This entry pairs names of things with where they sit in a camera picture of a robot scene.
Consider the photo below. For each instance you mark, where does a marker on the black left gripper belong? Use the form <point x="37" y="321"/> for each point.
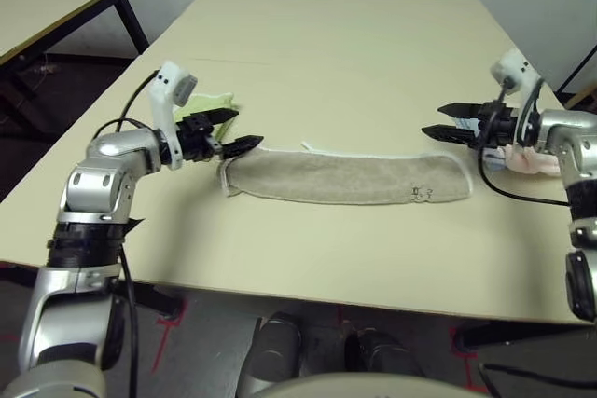
<point x="198" y="139"/>

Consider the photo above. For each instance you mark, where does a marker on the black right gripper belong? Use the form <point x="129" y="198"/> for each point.
<point x="499" y="125"/>

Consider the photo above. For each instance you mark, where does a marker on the beige towel white trim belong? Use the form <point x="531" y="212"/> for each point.
<point x="350" y="179"/>

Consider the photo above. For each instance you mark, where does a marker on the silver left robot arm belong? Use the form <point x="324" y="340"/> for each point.
<point x="93" y="183"/>

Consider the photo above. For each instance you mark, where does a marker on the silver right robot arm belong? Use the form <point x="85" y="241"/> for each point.
<point x="578" y="146"/>

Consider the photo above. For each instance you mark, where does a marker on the green folded towel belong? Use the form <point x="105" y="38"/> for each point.
<point x="205" y="102"/>

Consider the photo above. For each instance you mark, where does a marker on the light blue folded towel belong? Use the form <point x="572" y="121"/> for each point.
<point x="494" y="160"/>

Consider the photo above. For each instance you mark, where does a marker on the pink folded towel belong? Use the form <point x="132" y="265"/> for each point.
<point x="536" y="162"/>

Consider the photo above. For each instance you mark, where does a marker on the black stand pole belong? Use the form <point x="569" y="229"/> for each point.
<point x="578" y="71"/>

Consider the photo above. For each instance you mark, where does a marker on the red floor tape mark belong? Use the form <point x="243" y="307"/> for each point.
<point x="165" y="333"/>

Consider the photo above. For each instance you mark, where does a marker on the black left robot foot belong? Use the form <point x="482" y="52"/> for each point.
<point x="275" y="351"/>

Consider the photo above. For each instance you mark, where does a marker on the black robot foot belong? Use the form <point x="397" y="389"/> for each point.
<point x="387" y="353"/>
<point x="275" y="351"/>

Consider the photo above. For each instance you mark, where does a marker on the black right robot foot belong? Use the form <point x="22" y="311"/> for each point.
<point x="387" y="353"/>

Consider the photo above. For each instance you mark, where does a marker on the grey robot torso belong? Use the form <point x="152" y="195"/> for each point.
<point x="373" y="386"/>

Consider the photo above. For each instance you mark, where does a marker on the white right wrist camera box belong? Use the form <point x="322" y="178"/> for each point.
<point x="513" y="67"/>

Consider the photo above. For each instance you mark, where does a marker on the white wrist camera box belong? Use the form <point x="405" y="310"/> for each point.
<point x="163" y="90"/>
<point x="513" y="67"/>

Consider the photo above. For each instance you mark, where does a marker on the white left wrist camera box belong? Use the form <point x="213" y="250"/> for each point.
<point x="163" y="90"/>

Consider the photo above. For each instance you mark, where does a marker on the beige side table dark frame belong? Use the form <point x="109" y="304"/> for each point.
<point x="46" y="2"/>

